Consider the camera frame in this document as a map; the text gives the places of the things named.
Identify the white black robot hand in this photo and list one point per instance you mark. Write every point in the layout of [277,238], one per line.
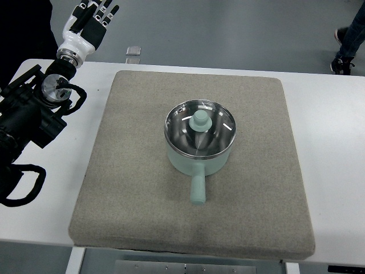
[85,29]

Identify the glass lid with green knob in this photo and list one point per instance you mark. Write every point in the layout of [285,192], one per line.
[200,129]

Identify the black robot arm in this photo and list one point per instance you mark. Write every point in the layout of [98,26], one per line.
[32,109]

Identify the silver floor socket plate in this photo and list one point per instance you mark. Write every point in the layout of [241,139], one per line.
[133,51]

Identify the beige felt mat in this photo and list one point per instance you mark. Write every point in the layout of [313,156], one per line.
[133,198]

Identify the mint green saucepan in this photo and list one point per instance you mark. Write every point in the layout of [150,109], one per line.
[197,169]

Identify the passer-by legs and shoes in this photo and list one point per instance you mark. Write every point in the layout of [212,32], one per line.
[350,38]

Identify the black label plate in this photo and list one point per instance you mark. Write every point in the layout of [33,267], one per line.
[345,269]

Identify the grey metal base plate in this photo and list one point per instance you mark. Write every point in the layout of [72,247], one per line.
[128,266]

